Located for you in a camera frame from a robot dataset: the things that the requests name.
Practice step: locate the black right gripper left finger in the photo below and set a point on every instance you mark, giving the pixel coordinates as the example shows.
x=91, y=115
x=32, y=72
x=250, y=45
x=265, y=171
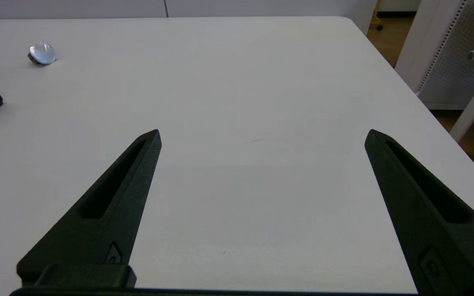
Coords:
x=109, y=230

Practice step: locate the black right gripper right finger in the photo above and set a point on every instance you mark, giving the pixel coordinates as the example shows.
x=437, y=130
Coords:
x=430, y=230

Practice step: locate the white pegboard partition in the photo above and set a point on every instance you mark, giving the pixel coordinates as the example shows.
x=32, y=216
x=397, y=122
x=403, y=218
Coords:
x=451, y=61

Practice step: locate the brown furniture leg with caster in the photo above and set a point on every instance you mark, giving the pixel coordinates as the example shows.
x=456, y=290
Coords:
x=377, y=20

